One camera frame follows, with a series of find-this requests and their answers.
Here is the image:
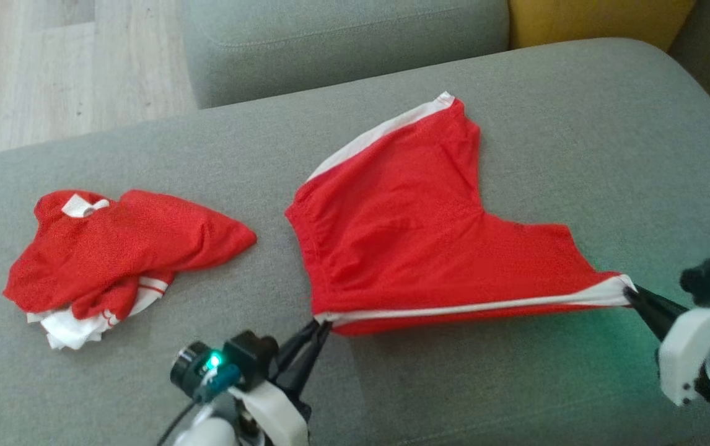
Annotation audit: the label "large grey sofa seat cushion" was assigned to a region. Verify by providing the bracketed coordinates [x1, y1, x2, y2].
[0, 37, 710, 446]

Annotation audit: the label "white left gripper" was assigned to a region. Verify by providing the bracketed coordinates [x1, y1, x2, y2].
[230, 319, 333, 446]

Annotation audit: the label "red basketball jersey white trim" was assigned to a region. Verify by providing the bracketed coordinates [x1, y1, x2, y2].
[3, 189, 258, 351]

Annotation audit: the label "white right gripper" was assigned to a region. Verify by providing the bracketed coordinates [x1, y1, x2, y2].
[626, 284, 710, 407]

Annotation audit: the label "black cable teal plug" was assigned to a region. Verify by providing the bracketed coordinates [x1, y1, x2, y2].
[157, 364, 242, 446]

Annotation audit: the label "grey sofa chaise cushion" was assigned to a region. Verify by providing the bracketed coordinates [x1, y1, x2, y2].
[182, 0, 511, 110]

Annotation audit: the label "red shorts white side stripes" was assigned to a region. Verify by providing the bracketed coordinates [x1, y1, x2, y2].
[285, 92, 638, 337]

